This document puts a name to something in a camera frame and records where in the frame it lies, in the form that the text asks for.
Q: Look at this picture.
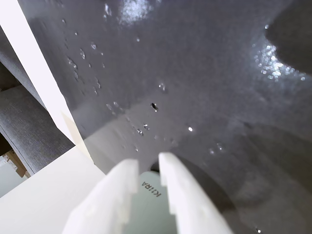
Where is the black glossy mat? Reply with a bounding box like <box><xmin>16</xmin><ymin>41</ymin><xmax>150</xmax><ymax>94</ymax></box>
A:
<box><xmin>18</xmin><ymin>0</ymin><xmax>312</xmax><ymax>234</ymax></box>

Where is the pale green printed cube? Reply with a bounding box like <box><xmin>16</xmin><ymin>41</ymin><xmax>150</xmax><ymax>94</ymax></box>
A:
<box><xmin>121</xmin><ymin>170</ymin><xmax>179</xmax><ymax>234</ymax></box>

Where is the grey fabric sofa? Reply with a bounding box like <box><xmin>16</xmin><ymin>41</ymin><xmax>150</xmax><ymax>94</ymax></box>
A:
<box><xmin>0</xmin><ymin>25</ymin><xmax>75</xmax><ymax>176</ymax></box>

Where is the white board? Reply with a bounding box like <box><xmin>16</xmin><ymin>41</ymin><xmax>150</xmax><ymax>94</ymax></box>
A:
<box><xmin>0</xmin><ymin>0</ymin><xmax>108</xmax><ymax>234</ymax></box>

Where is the brown cardboard box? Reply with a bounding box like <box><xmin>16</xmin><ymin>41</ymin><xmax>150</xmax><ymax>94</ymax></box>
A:
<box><xmin>0</xmin><ymin>150</ymin><xmax>31</xmax><ymax>178</ymax></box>

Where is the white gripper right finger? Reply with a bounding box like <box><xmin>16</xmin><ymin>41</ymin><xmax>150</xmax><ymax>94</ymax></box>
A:
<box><xmin>158</xmin><ymin>152</ymin><xmax>234</xmax><ymax>234</ymax></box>

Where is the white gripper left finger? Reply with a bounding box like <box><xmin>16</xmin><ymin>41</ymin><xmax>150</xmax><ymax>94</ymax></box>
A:
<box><xmin>62</xmin><ymin>158</ymin><xmax>139</xmax><ymax>234</ymax></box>

